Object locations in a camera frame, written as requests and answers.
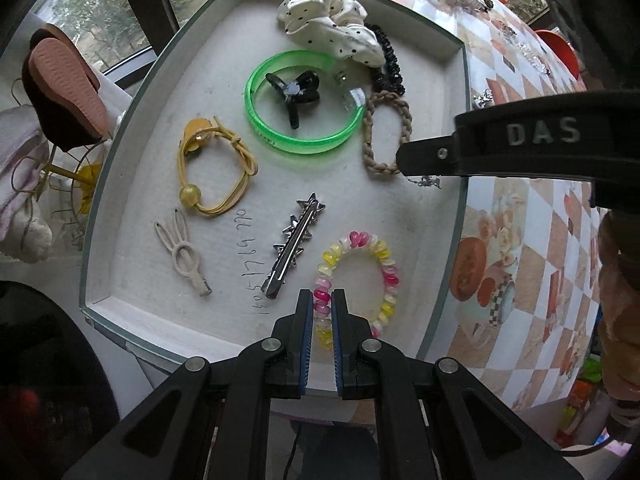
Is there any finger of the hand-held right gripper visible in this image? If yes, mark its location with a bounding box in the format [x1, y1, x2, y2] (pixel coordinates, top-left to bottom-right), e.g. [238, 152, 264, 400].
[395, 127, 458, 179]

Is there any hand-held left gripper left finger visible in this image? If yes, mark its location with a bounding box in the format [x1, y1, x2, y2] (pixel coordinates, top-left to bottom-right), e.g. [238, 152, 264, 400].
[62, 289, 314, 480]

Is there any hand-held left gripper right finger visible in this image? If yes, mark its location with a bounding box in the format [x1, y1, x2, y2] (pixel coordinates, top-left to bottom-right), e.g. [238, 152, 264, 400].
[331, 288, 586, 480]

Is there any small silver charm chain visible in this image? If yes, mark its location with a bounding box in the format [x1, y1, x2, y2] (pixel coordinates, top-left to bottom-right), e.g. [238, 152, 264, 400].
[406, 174, 443, 191]

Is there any beige braided hair tie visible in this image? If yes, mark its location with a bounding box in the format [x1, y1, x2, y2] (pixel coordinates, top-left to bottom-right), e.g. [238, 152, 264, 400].
[361, 89, 413, 181]

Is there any pink yellow beaded bracelet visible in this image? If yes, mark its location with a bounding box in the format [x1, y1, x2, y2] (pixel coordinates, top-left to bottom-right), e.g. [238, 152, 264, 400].
[312, 230, 401, 348]

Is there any white polka dot scrunchie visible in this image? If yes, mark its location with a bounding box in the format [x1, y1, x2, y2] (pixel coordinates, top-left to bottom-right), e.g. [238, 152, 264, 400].
[276, 0, 387, 67]

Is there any white shallow cardboard box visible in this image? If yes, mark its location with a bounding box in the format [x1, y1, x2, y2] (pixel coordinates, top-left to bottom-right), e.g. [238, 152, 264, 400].
[79, 0, 472, 363]

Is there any red plastic chair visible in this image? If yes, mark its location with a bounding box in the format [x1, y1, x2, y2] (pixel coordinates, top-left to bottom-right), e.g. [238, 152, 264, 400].
[536, 29, 582, 78]

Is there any silver star hair clip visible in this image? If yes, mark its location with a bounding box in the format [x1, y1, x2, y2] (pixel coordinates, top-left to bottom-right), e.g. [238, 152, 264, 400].
[261, 192, 327, 298]

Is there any checkered printed tablecloth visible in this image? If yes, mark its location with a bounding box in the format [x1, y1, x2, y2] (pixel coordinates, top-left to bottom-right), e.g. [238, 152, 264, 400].
[280, 0, 608, 423]

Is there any black bow hair clip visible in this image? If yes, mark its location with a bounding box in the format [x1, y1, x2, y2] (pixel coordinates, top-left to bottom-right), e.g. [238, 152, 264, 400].
[265, 71, 322, 130]

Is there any cream rabbit hair clip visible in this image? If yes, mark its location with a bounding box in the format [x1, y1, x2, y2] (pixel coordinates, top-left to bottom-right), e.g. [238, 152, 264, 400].
[154, 208, 213, 297]

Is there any green translucent bangle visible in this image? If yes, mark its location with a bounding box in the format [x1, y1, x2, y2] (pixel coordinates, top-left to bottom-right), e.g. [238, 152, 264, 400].
[244, 50, 365, 155]

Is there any white crumpled cloth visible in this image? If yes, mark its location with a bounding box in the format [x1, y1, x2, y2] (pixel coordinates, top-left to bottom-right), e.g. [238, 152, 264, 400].
[0, 105, 56, 263]

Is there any brown slipper with pink sole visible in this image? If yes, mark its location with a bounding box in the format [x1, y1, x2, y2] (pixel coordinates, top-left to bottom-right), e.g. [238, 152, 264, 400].
[21, 24, 114, 152]

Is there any black ruffled hair tie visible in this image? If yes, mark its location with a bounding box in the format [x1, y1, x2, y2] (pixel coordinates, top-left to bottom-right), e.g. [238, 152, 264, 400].
[367, 23, 407, 97]

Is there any yellow cord hair tie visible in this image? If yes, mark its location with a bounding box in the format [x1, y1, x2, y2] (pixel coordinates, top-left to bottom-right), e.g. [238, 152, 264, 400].
[178, 116, 259, 218]

